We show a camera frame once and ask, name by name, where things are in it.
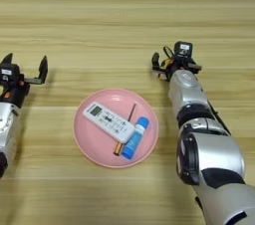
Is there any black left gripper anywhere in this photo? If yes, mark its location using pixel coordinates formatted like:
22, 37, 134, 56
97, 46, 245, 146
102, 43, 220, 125
0, 53, 49, 109

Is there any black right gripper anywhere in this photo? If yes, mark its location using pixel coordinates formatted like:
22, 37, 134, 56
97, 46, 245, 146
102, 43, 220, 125
151, 52, 202, 81

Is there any white remote control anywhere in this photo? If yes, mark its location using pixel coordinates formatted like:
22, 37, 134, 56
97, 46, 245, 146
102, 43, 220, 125
82, 101, 136, 144

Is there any left gripper's labelled black box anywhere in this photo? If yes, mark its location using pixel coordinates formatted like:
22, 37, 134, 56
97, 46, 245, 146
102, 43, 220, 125
0, 63, 21, 83

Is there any gripper's labelled black box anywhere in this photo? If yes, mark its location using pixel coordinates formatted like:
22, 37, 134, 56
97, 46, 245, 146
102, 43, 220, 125
0, 63, 21, 83
173, 40, 194, 61

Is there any right gripper's labelled black box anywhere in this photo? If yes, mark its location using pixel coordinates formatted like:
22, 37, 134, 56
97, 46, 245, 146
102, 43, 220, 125
173, 40, 194, 61

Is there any blue glue stick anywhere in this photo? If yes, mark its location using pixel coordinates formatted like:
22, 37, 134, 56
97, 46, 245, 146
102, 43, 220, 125
121, 115, 150, 160

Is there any pink round plate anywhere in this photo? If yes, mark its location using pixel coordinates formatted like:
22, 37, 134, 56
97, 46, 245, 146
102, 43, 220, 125
72, 88, 159, 169

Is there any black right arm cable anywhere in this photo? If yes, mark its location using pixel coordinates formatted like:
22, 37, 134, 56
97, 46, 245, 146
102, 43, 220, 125
162, 45, 232, 136

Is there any amber handled screwdriver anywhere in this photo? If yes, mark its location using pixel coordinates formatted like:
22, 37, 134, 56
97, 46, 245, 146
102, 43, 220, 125
113, 103, 138, 156

